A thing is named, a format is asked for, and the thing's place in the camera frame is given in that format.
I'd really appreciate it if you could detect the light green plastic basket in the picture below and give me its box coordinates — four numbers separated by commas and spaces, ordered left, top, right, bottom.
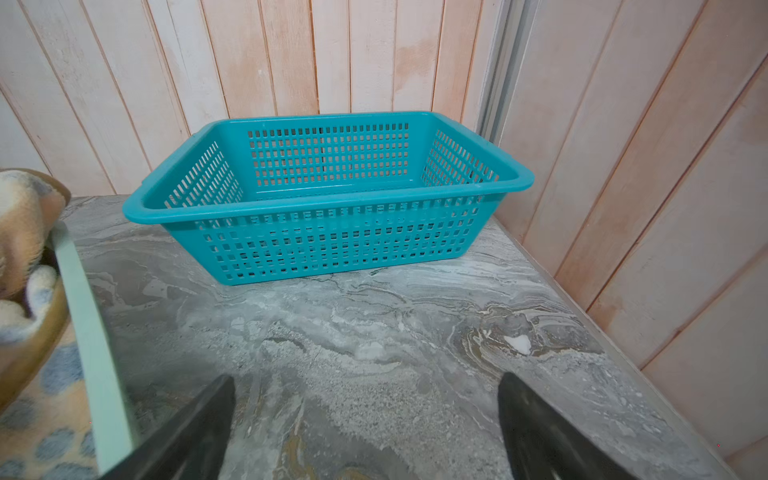
51, 221, 139, 473

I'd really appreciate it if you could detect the teal plastic basket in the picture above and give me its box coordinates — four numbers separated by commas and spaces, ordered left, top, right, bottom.
123, 111, 535, 286

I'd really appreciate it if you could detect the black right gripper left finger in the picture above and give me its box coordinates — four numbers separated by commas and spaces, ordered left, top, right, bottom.
102, 374, 236, 480

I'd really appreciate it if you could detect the orange paw print towel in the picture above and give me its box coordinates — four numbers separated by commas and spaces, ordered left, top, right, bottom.
1, 168, 98, 479

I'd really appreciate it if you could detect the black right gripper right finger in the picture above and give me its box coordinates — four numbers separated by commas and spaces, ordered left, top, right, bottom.
498, 372, 634, 479

